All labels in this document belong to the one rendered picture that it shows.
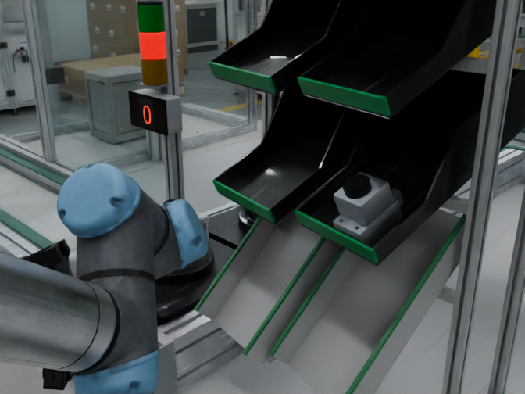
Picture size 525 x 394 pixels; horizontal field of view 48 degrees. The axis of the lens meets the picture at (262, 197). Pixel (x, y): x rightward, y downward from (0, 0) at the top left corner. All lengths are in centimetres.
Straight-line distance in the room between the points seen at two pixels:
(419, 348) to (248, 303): 36
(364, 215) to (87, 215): 28
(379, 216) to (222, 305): 34
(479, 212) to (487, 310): 55
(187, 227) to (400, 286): 28
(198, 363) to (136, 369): 44
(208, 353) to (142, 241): 44
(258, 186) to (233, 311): 20
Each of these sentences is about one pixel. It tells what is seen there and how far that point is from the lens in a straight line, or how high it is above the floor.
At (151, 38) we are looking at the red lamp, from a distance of 117.
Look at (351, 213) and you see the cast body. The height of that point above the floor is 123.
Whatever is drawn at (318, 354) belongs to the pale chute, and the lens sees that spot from 79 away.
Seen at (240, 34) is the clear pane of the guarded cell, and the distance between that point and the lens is 232.
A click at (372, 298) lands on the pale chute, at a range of 78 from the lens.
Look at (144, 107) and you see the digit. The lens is 121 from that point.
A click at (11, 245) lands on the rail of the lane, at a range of 128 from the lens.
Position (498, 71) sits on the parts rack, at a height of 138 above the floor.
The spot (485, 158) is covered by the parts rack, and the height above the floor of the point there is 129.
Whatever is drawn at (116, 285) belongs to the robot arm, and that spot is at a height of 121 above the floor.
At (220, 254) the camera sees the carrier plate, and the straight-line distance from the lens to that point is 113.
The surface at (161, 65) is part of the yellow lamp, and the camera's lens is 118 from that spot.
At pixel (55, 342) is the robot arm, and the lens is 48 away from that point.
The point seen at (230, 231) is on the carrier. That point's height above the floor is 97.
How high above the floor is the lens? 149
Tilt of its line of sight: 22 degrees down
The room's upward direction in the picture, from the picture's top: straight up
